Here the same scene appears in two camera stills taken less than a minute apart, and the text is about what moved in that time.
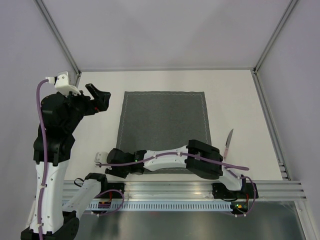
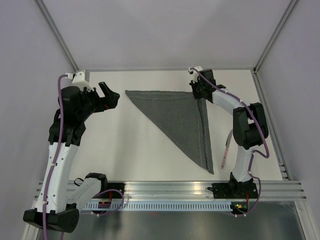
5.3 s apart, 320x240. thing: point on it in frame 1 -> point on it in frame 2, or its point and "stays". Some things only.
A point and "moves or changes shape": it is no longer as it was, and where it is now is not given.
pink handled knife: [227, 144] stays
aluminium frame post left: [59, 38] stays
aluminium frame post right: [291, 6] stays
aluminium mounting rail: [197, 190] stays
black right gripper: [113, 171] -> [193, 84]
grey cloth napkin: [153, 120] moves or changes shape
